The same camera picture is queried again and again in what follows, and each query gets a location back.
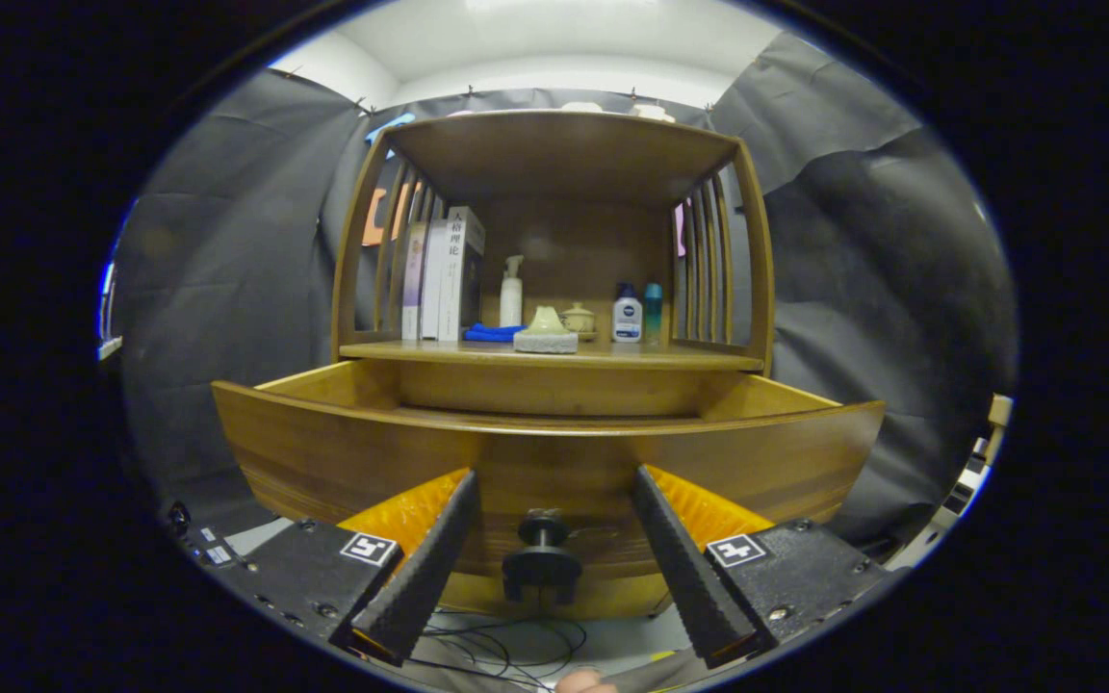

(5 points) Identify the cream handled scrub brush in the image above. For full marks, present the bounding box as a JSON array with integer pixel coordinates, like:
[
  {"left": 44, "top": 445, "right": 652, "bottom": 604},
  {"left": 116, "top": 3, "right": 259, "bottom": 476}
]
[{"left": 514, "top": 305, "right": 580, "bottom": 355}]

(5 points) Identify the thick white book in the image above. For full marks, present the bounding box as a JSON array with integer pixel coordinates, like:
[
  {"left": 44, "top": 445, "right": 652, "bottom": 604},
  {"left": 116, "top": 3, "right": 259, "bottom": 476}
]
[{"left": 437, "top": 206, "right": 486, "bottom": 342}]

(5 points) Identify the white pump bottle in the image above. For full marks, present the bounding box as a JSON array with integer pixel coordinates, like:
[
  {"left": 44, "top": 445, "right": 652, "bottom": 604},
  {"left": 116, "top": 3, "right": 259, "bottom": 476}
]
[{"left": 500, "top": 254, "right": 525, "bottom": 328}]

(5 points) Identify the thin white book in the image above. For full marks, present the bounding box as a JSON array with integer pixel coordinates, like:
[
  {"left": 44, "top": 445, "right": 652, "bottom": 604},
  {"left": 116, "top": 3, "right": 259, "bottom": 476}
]
[{"left": 420, "top": 219, "right": 448, "bottom": 341}]

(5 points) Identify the wooden countertop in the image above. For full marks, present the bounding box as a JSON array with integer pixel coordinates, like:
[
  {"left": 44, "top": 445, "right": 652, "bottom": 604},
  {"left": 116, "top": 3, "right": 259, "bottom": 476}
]
[{"left": 340, "top": 337, "right": 765, "bottom": 372}]

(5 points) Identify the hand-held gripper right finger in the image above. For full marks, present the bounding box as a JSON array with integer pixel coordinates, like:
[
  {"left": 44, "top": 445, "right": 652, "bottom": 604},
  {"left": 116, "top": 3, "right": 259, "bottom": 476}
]
[{"left": 632, "top": 465, "right": 907, "bottom": 670}]

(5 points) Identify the wooden cabinet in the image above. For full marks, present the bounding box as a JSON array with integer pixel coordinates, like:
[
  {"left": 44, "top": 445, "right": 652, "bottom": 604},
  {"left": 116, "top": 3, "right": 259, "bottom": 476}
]
[{"left": 331, "top": 108, "right": 775, "bottom": 622}]

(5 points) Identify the white lotion bottle blue cap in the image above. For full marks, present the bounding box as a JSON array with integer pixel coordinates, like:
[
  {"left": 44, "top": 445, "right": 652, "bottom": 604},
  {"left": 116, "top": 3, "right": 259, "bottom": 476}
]
[{"left": 611, "top": 283, "right": 644, "bottom": 344}]

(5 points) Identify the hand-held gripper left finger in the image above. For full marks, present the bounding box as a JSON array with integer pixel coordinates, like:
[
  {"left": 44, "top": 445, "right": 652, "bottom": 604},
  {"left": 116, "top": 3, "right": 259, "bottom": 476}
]
[{"left": 218, "top": 468, "right": 481, "bottom": 667}]

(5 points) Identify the thin purple book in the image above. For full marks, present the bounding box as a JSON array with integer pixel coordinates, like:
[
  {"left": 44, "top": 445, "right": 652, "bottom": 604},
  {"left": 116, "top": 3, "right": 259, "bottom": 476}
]
[{"left": 401, "top": 223, "right": 428, "bottom": 341}]

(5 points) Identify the wooden drawer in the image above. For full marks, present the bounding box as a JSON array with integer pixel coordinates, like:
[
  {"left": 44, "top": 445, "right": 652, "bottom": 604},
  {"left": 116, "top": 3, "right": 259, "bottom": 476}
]
[{"left": 211, "top": 358, "right": 888, "bottom": 607}]

